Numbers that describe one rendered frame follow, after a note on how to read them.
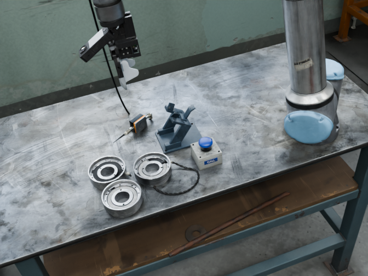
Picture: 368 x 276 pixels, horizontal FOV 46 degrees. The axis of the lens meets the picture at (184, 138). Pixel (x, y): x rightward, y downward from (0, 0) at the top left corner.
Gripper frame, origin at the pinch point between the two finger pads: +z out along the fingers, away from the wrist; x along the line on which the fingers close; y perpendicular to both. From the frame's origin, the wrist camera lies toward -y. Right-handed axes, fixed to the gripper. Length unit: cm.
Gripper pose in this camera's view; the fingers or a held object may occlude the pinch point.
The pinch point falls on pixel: (121, 82)
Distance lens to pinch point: 131.2
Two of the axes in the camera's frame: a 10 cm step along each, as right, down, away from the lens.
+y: 9.6, -2.6, 1.0
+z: 1.4, 7.6, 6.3
